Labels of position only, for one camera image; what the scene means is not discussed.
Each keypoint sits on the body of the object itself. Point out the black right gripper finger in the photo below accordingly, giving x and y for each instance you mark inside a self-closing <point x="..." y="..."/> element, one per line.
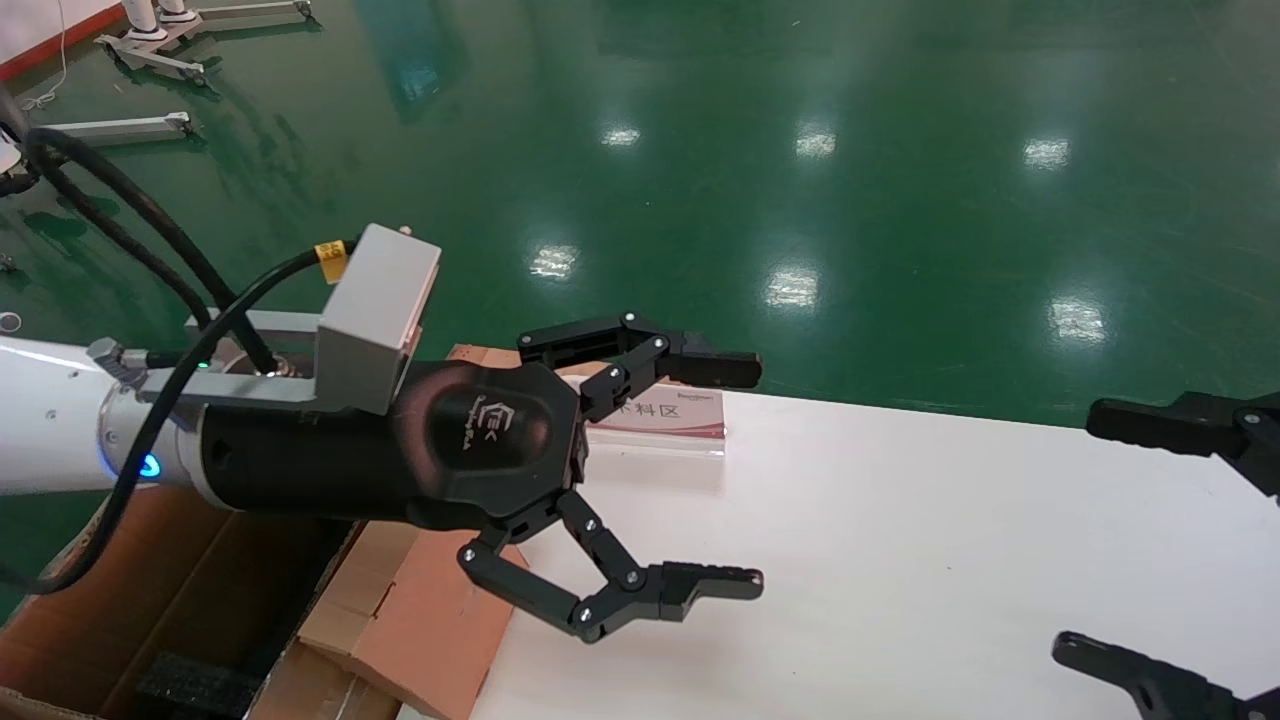
<point x="1200" y="425"/>
<point x="1160" y="685"/>

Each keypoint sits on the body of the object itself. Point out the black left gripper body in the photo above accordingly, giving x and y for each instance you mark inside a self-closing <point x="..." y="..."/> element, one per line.
<point x="330" y="455"/>

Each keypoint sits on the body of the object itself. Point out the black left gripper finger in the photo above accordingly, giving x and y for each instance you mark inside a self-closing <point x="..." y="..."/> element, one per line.
<point x="640" y="595"/>
<point x="640" y="345"/>

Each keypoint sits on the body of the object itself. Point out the small cardboard box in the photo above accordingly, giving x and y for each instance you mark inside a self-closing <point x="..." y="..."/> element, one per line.
<point x="430" y="620"/>

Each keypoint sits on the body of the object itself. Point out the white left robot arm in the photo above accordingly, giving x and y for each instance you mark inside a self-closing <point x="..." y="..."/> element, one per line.
<point x="50" y="420"/>

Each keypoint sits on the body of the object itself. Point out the large cardboard box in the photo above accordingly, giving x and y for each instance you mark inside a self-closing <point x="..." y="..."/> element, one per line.
<point x="60" y="640"/>

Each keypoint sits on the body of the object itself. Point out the clear acrylic sign holder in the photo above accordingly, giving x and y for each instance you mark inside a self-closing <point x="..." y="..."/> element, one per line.
<point x="670" y="425"/>

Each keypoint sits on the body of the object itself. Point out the brown wooden board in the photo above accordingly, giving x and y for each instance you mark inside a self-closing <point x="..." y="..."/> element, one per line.
<point x="480" y="354"/>

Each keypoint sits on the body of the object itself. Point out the black foam block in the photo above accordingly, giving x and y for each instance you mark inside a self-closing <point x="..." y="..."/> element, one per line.
<point x="195" y="688"/>

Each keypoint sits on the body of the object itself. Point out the white metal stand leg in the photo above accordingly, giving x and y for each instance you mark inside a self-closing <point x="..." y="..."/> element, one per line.
<point x="130" y="127"/>

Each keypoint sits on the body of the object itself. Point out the white wheeled stand base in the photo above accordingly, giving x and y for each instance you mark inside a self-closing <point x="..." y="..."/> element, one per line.
<point x="150" y="45"/>
<point x="240" y="12"/>

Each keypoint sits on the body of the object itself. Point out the silver camera mount bracket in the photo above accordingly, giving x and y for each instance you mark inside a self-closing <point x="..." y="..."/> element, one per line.
<point x="290" y="385"/>

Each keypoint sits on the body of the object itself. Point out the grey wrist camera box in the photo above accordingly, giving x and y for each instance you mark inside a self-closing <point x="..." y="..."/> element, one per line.
<point x="375" y="310"/>

